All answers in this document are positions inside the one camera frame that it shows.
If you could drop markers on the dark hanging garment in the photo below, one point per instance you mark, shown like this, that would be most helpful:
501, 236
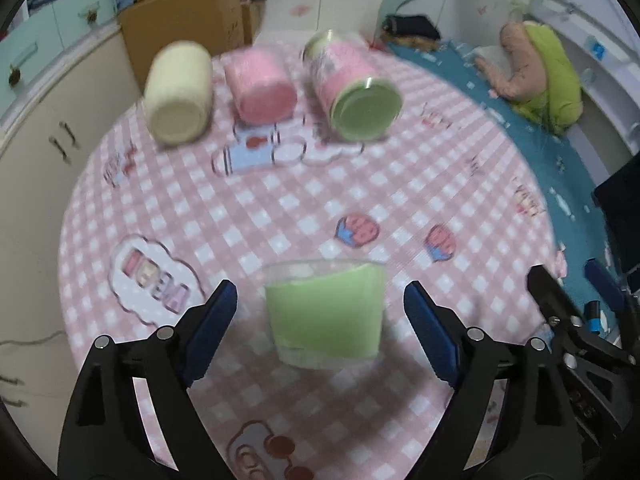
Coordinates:
618, 198

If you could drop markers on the pink cup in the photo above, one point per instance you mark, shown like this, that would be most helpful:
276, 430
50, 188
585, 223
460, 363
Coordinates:
261, 86

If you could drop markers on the dark folded clothes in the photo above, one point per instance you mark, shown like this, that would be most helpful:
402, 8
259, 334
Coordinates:
411, 26

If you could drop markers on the brown cardboard box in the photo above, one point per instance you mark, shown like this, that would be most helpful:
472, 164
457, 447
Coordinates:
217, 25

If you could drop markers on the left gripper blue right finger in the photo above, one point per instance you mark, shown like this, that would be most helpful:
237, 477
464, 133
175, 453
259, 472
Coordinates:
536, 436

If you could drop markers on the green and pink plush pillow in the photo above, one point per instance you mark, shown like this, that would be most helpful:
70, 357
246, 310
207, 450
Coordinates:
542, 85

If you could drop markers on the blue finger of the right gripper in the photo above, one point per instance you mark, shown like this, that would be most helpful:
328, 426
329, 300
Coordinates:
550, 294
606, 286

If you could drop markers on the cream yellow cup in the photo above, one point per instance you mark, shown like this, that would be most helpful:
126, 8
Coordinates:
178, 94

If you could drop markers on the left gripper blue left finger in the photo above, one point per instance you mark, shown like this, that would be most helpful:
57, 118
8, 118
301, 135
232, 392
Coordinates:
103, 436

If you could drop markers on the green sleeved glass cup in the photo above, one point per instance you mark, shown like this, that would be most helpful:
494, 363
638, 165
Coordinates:
325, 314

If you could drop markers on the cream curved cabinet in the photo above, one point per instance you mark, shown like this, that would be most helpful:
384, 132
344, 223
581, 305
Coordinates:
42, 155

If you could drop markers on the pink checkered tablecloth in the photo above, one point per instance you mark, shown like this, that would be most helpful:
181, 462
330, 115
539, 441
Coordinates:
449, 198

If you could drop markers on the teal drawer unit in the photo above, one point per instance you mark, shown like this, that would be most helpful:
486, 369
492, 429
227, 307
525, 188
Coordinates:
35, 43

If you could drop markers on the pink green bottle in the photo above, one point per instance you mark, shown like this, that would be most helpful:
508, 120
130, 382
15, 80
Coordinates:
359, 101

